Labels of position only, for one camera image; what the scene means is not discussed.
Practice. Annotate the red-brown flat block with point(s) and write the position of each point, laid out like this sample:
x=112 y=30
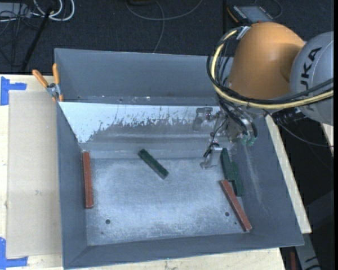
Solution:
x=236 y=205
x=88 y=179

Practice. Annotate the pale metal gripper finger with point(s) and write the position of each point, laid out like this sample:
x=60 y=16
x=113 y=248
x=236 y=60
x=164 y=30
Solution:
x=200 y=118
x=214 y=157

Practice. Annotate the pale flat board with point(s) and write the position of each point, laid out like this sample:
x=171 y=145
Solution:
x=31 y=164

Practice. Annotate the grey metal bin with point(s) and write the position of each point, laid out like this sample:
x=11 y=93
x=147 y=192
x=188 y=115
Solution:
x=157 y=201

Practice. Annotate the dark green flat block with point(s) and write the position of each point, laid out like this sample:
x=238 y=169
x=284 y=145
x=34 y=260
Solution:
x=153 y=164
x=233 y=176

